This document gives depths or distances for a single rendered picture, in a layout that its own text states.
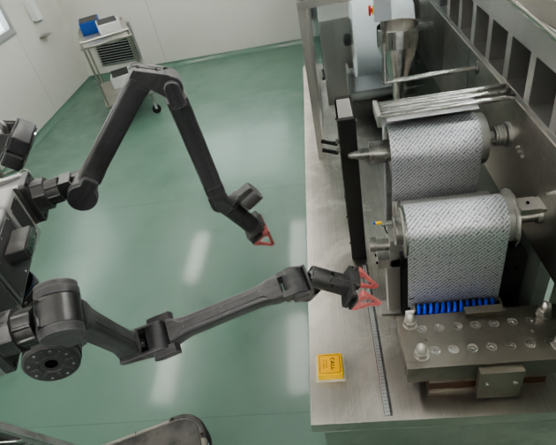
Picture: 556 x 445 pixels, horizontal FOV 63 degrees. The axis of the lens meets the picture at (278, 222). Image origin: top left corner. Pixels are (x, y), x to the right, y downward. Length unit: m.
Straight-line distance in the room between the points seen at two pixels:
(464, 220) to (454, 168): 0.22
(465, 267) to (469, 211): 0.16
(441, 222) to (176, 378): 1.83
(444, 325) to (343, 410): 0.34
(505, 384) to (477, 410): 0.10
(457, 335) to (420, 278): 0.17
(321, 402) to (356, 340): 0.22
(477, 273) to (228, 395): 1.55
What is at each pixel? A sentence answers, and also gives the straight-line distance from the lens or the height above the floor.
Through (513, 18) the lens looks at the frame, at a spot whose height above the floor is 1.62.
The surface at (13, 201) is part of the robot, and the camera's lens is 1.30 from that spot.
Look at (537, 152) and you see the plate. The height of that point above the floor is 1.38.
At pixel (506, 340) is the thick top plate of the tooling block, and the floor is 1.03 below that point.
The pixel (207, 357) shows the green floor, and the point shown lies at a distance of 2.63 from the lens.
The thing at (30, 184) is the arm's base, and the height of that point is 1.49.
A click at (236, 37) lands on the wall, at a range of 6.74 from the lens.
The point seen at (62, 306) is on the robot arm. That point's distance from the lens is 0.90.
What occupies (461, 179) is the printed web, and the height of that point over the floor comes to 1.25.
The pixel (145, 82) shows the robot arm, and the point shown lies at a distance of 1.20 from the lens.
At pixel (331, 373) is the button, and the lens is 1.32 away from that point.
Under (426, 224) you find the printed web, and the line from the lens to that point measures 1.15.
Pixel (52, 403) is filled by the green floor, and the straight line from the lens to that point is 2.89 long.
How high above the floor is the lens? 2.04
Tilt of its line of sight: 38 degrees down
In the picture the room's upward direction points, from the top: 13 degrees counter-clockwise
